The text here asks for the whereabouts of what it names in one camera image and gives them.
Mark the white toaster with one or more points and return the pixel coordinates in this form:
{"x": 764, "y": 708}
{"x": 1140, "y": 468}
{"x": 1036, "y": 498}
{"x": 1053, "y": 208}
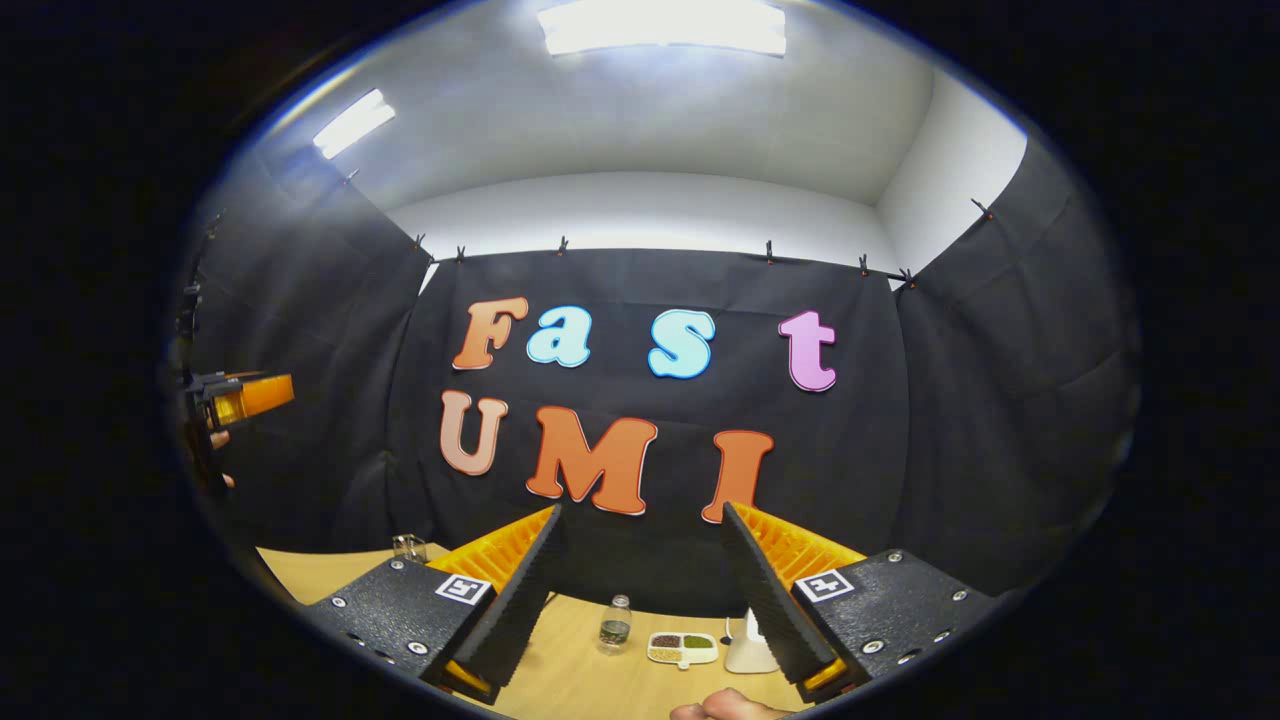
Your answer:
{"x": 748, "y": 650}

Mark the row of black cloth clips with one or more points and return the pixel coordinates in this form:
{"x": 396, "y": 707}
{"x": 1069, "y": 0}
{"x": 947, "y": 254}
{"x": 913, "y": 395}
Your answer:
{"x": 769, "y": 252}

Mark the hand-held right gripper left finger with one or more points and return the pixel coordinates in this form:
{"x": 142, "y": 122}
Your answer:
{"x": 520, "y": 610}

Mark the small clear glass jar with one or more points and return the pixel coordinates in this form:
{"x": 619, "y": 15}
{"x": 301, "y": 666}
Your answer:
{"x": 410, "y": 548}

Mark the large rectangular ceiling light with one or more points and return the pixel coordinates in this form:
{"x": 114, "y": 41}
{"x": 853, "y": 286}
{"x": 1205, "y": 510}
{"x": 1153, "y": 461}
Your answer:
{"x": 662, "y": 27}

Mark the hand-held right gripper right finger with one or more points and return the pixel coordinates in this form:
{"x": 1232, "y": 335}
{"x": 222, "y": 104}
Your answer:
{"x": 765, "y": 620}

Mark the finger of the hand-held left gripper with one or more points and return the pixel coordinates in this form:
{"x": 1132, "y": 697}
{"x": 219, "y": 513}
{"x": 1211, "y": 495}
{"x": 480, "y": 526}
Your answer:
{"x": 260, "y": 398}

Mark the clear plastic water bottle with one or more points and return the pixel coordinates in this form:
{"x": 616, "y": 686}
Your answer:
{"x": 614, "y": 628}

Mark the white divided bean dish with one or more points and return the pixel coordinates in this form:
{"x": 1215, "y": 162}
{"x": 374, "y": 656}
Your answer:
{"x": 682, "y": 648}

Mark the small rectangular ceiling light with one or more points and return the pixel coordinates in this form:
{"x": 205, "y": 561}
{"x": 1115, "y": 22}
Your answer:
{"x": 354, "y": 122}

